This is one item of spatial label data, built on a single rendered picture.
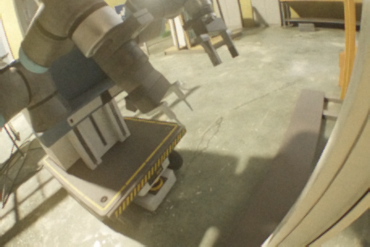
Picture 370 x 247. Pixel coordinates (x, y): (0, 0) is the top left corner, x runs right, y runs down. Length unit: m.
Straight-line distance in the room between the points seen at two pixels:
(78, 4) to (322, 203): 0.44
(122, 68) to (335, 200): 0.35
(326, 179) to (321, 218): 0.09
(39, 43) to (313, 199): 0.49
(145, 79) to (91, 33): 0.12
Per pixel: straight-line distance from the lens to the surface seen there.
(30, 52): 0.41
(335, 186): 0.24
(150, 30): 1.00
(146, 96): 0.31
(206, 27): 0.59
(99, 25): 0.31
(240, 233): 0.94
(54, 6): 0.35
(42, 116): 0.74
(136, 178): 0.91
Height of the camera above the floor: 0.93
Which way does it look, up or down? 28 degrees down
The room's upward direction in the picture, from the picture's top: 15 degrees counter-clockwise
